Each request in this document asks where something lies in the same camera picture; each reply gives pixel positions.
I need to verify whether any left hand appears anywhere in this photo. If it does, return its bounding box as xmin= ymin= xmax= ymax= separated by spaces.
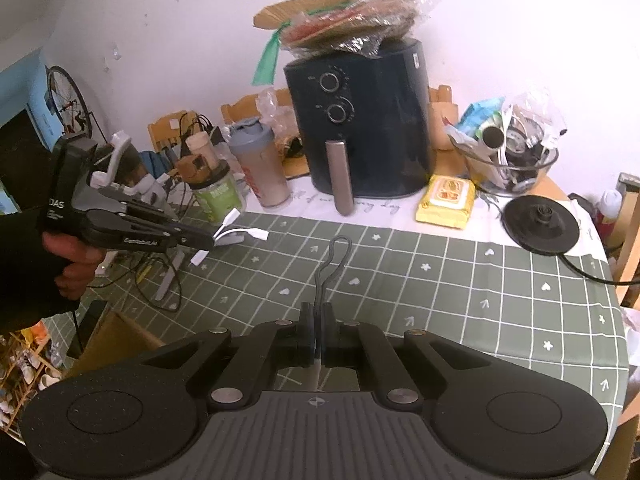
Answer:
xmin=42 ymin=232 xmax=106 ymax=300

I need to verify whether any white phone gimbal tripod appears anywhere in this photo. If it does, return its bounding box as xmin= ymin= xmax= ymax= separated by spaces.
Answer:
xmin=88 ymin=130 xmax=244 ymax=302

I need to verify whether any glass bowl with clutter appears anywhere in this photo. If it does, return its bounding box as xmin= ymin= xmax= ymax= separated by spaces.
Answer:
xmin=445 ymin=94 xmax=567 ymax=196

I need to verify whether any yellow wipes pack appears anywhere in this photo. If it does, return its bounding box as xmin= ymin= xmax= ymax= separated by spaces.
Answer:
xmin=414 ymin=174 xmax=475 ymax=230

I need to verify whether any black power cable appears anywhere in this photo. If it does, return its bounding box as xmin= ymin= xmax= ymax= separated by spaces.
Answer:
xmin=556 ymin=251 xmax=640 ymax=287

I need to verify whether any cardboard box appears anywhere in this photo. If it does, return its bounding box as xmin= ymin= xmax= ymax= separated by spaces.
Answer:
xmin=64 ymin=307 xmax=164 ymax=378

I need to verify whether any black kettle base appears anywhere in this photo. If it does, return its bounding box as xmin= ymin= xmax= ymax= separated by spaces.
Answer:
xmin=501 ymin=195 xmax=579 ymax=256

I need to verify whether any black air fryer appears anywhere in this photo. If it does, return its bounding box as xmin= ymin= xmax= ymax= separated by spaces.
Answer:
xmin=284 ymin=39 xmax=433 ymax=216

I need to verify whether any grey lid shaker bottle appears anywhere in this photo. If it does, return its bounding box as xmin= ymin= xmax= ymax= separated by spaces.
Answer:
xmin=228 ymin=117 xmax=291 ymax=208

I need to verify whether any green label jar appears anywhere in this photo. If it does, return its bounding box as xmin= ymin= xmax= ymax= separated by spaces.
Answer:
xmin=190 ymin=160 xmax=244 ymax=224

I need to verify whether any bag of paper plates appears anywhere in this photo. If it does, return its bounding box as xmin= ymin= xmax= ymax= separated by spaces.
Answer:
xmin=252 ymin=0 xmax=442 ymax=87

